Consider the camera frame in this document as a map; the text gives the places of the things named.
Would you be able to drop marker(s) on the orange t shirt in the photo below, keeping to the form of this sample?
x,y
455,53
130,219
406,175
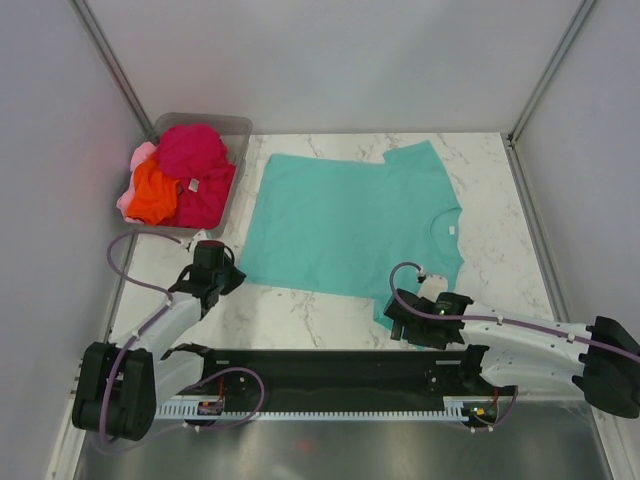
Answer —
x,y
155,197

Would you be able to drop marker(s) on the light pink t shirt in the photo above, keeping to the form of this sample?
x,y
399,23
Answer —
x,y
139,155

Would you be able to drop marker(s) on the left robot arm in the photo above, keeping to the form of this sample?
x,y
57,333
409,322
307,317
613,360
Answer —
x,y
122,383

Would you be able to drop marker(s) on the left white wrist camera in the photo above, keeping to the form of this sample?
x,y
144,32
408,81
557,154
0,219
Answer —
x,y
189,244

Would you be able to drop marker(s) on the aluminium frame post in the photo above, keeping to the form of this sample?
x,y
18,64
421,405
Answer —
x,y
98,38
569,37

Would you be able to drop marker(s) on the white slotted cable duct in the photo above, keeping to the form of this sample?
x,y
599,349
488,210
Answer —
x,y
189,409

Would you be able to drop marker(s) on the left aluminium frame post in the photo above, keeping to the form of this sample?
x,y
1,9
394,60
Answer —
x,y
98,38

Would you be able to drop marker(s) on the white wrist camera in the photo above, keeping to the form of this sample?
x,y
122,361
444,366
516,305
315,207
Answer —
x,y
189,244
431,285

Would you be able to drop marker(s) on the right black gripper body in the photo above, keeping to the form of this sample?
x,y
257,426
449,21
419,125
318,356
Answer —
x,y
416,338

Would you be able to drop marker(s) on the right aluminium frame post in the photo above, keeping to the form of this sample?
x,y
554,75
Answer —
x,y
569,37

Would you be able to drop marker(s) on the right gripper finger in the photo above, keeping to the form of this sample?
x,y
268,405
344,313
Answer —
x,y
400,331
394,310

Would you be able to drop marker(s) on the teal t shirt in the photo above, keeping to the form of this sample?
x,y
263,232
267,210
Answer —
x,y
340,227

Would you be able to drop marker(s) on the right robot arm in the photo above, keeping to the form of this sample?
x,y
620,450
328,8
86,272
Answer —
x,y
507,351

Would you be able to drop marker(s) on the magenta t shirt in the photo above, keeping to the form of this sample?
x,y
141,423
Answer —
x,y
196,157

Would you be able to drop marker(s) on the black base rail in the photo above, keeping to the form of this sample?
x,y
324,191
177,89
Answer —
x,y
334,380

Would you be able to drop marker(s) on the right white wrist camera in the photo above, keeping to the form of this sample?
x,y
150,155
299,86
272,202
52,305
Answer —
x,y
431,285

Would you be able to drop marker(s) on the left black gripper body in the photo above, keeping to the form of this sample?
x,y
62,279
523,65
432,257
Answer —
x,y
218,277

